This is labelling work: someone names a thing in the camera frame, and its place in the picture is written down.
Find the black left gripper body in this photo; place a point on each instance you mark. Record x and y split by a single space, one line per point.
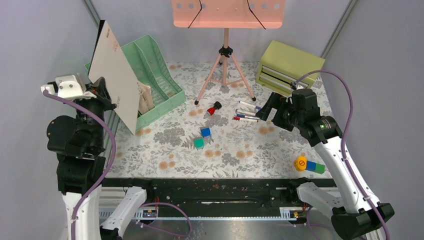
96 106

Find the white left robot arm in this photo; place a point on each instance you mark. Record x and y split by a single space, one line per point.
79 145

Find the white sketch pad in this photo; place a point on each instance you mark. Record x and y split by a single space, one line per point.
109 61

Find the pink music stand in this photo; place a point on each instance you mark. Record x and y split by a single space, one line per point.
227 15

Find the blue cap whiteboard marker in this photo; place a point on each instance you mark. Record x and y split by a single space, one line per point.
250 105

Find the floral table mat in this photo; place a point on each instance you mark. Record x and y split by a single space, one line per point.
236 149

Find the dark blue whiteboard marker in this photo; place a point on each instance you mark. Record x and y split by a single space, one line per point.
247 117

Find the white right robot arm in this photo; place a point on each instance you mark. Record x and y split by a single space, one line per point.
359 211

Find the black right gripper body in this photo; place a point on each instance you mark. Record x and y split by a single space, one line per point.
287 117

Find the yellow-green drawer cabinet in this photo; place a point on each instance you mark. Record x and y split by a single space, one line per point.
282 64

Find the green plastic file organizer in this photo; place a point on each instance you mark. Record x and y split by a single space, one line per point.
149 67

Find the red and black stamp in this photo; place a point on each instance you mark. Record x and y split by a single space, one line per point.
216 106

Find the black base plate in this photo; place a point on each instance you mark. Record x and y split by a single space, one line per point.
211 198

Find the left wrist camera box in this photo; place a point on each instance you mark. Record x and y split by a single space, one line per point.
69 87

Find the purple 52-storey treehouse book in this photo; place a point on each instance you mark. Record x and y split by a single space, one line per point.
142 106

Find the red whiteboard marker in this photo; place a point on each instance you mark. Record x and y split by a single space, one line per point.
243 119

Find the yellow blue green toy block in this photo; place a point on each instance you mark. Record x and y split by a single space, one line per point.
301 164

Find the teal stamp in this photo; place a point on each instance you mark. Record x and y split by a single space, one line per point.
199 143

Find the blue stamp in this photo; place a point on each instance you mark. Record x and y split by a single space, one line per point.
206 132

